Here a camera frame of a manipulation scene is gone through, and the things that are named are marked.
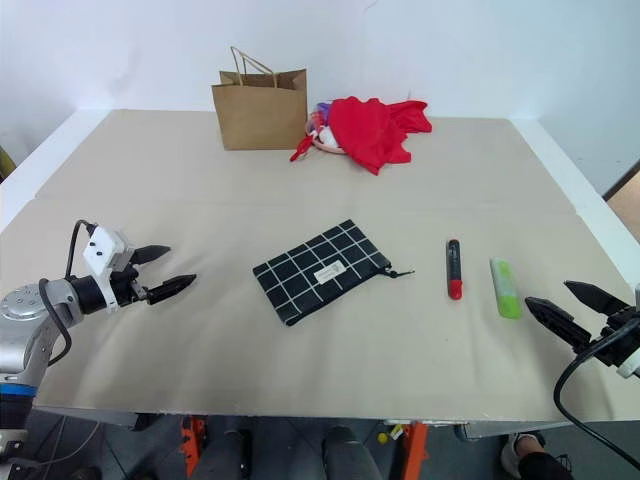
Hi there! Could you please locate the brown board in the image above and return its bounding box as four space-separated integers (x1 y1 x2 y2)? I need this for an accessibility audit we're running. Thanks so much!
602 171 640 237

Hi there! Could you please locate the black trouser leg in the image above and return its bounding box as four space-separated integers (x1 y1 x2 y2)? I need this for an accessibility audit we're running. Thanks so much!
516 451 577 480

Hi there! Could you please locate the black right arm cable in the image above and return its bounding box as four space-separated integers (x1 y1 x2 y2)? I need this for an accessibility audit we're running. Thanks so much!
553 319 640 472

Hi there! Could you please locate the black checkered pencil pouch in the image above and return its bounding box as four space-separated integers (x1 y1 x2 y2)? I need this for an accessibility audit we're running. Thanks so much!
252 218 416 328

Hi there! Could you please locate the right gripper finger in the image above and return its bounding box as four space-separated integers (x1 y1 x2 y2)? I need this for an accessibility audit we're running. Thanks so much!
563 280 627 318
524 296 592 358

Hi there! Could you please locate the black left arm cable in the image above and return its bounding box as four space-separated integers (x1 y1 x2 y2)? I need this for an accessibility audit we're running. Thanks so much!
37 219 98 369

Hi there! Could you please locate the dark rounded shape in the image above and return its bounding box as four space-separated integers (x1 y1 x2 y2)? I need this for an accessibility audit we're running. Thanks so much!
321 425 384 480
202 416 253 480

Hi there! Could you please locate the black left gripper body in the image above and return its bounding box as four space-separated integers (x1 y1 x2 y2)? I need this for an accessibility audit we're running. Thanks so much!
106 247 152 308

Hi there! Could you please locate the brown paper bag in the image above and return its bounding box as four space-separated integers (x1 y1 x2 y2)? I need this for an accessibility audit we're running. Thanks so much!
211 46 309 152

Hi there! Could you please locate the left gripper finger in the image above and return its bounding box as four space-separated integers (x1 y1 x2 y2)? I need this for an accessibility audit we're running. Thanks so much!
132 244 173 265
144 273 198 307

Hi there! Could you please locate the red cloth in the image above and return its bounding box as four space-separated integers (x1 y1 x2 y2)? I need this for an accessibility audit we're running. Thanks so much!
289 95 434 177

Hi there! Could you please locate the orange stand leg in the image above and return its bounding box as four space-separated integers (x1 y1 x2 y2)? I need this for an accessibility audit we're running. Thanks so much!
178 414 207 479
401 421 430 480

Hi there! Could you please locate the red and black marker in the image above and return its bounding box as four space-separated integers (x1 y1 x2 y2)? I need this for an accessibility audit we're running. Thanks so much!
445 239 467 302

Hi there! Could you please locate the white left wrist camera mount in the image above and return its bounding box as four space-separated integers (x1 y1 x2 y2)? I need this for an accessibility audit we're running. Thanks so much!
82 226 132 315

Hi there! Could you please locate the beige table cover sheet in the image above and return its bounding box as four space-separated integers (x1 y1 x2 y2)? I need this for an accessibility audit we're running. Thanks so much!
33 108 584 217
0 196 637 427

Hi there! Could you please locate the green highlighter pen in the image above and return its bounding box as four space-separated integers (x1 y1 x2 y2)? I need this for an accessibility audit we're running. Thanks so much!
488 257 524 320

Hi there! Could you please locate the pink round basket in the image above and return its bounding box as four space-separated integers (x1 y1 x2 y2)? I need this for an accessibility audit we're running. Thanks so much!
304 102 349 157

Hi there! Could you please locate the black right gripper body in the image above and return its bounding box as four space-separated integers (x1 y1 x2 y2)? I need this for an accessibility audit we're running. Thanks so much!
578 304 640 369

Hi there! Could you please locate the yellow object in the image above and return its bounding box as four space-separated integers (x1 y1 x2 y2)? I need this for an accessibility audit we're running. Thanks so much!
0 144 17 185

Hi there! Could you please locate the white shoe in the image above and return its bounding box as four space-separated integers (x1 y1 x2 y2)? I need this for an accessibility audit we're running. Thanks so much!
500 432 547 480

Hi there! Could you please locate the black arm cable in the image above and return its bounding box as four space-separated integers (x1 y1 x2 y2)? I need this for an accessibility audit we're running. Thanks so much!
37 219 98 369
553 319 640 472

